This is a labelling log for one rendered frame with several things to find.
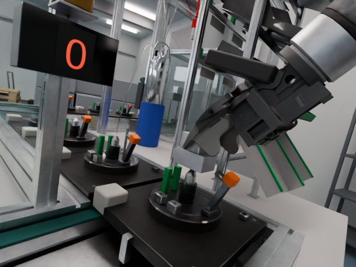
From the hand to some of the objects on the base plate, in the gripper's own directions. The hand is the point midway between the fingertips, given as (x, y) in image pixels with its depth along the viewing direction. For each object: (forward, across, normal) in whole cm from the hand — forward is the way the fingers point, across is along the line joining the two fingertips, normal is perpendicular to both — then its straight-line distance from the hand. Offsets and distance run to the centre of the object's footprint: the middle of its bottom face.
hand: (196, 140), depth 38 cm
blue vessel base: (+70, +59, +45) cm, 102 cm away
